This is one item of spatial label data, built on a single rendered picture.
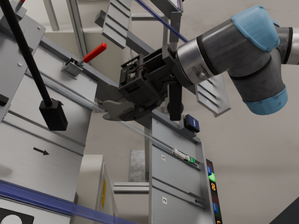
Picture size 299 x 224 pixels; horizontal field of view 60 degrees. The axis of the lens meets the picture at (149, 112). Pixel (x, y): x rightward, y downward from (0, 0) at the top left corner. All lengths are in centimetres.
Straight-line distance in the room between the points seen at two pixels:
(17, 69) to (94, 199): 52
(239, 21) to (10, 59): 35
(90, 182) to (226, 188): 92
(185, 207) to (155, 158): 14
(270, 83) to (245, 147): 130
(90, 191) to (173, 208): 32
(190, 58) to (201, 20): 240
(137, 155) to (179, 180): 95
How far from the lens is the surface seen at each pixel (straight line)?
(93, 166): 90
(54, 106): 32
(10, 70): 44
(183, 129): 76
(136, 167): 158
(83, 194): 87
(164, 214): 60
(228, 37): 43
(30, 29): 52
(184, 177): 71
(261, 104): 50
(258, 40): 43
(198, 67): 44
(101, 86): 63
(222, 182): 160
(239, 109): 196
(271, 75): 48
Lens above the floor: 140
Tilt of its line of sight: 50 degrees down
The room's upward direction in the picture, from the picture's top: straight up
